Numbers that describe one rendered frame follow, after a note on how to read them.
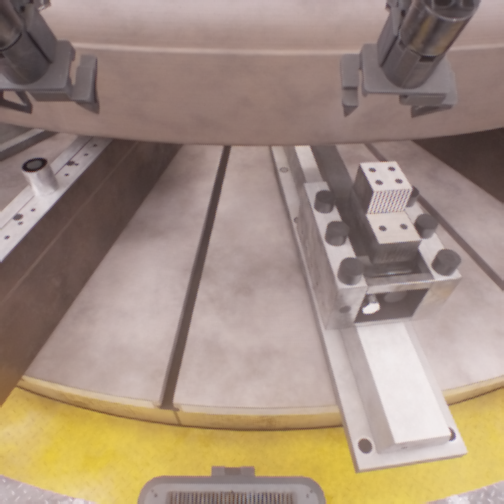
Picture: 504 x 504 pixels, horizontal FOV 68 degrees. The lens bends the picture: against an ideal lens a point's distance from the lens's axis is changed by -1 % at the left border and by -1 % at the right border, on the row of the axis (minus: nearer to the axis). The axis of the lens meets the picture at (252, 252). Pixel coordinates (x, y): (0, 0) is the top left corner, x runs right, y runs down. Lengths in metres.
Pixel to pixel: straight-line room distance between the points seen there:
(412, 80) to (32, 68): 0.43
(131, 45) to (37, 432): 1.34
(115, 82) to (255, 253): 0.81
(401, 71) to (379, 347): 0.87
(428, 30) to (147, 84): 0.79
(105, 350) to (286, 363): 0.60
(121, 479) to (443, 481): 1.10
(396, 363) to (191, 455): 0.79
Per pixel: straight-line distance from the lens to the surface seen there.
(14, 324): 1.33
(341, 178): 1.48
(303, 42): 1.07
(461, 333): 1.53
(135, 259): 1.59
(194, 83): 1.06
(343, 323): 1.18
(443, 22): 0.44
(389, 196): 1.09
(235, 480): 1.25
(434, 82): 0.53
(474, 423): 1.77
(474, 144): 2.14
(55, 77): 0.54
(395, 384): 1.17
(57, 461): 1.65
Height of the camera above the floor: 1.48
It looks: 49 degrees down
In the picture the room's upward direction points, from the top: 1 degrees clockwise
